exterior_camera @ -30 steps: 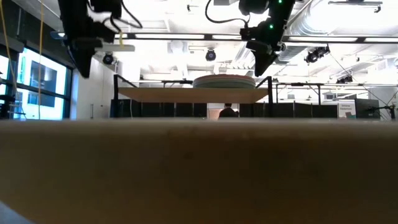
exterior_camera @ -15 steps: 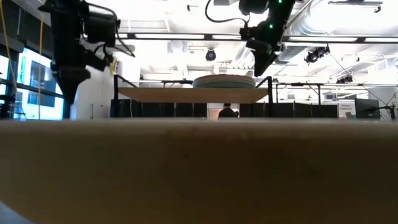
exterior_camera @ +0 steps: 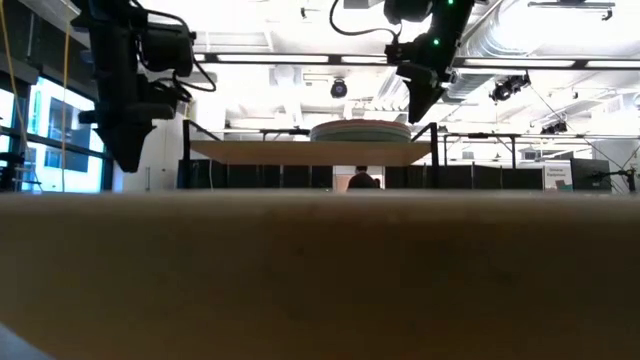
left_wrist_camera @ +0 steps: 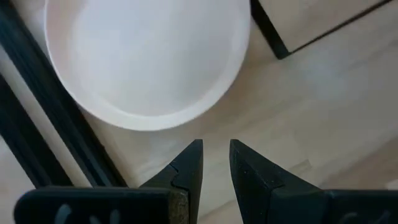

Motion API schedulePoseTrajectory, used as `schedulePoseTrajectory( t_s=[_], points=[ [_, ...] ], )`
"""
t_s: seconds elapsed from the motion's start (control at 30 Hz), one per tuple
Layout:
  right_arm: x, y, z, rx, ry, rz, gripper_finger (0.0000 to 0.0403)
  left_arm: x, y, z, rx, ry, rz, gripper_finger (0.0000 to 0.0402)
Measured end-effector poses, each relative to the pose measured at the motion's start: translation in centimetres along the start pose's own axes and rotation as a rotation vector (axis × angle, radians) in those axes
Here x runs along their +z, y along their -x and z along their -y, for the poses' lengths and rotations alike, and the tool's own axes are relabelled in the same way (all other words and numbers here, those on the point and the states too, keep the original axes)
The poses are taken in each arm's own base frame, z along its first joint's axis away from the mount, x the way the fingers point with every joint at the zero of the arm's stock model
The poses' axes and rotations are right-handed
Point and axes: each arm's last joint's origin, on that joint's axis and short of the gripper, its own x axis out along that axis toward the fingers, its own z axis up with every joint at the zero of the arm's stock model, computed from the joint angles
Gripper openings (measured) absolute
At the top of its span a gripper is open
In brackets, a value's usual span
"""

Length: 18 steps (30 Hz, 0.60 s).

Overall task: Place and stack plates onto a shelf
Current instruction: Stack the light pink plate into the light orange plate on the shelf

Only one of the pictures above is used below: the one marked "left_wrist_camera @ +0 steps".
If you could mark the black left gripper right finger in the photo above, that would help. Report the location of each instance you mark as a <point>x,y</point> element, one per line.
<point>295,208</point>

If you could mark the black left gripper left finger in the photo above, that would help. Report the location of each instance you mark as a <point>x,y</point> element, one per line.
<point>109,205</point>

